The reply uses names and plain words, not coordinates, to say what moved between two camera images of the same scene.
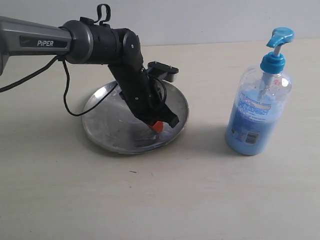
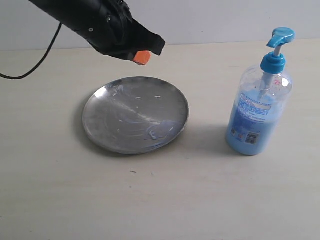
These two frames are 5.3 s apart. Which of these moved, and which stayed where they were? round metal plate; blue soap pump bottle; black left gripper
Moved: black left gripper
Stayed: round metal plate; blue soap pump bottle
